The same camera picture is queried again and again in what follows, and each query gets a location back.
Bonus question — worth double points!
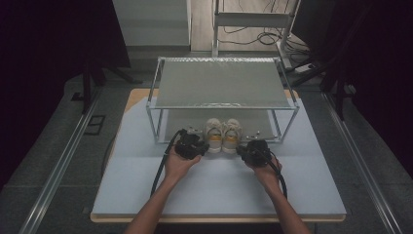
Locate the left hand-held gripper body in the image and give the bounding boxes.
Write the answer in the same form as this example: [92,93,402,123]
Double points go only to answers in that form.
[174,131,210,160]

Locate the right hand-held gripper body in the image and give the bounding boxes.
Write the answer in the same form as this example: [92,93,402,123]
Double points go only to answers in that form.
[236,139,277,169]

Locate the cream sneaker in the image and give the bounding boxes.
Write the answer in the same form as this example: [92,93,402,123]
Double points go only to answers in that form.
[204,117,224,154]
[221,118,244,155]

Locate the metal shoe rack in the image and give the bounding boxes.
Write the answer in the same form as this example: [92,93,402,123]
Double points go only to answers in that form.
[145,57,300,144]

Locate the person's right hand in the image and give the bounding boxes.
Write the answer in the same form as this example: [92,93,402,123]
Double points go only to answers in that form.
[244,157,283,193]

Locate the person's left hand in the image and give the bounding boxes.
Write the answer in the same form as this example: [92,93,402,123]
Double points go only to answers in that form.
[164,150,203,183]

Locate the light blue table mat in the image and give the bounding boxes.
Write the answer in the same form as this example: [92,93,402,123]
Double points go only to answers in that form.
[92,97,347,217]

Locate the white power strip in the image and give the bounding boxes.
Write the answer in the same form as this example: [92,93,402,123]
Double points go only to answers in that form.
[292,62,318,74]

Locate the black tripod stand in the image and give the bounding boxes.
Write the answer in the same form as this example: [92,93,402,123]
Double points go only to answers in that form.
[81,58,144,115]
[290,48,358,122]

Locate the white cabinet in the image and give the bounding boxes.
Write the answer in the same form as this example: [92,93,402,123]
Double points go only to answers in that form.
[111,0,193,48]

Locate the white metal stand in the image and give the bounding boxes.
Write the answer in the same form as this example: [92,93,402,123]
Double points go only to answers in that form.
[211,0,302,71]

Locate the dark curtain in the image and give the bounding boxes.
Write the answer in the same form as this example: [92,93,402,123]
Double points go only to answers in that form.
[0,0,131,191]
[291,0,413,178]

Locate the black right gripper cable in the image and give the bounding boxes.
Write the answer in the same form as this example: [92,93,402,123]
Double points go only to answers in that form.
[254,146,288,200]

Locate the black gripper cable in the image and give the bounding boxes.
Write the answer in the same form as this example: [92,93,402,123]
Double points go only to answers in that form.
[254,146,288,200]
[150,129,188,198]

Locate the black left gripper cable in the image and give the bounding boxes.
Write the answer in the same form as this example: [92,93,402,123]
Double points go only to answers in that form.
[150,129,188,198]

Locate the black floor socket frame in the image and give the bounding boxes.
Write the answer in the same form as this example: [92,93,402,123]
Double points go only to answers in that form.
[83,114,107,137]

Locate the black floor cables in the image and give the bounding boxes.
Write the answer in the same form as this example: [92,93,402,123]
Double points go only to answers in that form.
[217,0,315,57]

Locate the aluminium floor rail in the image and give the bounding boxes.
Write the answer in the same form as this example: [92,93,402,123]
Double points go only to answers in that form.
[320,92,404,234]
[19,87,102,234]

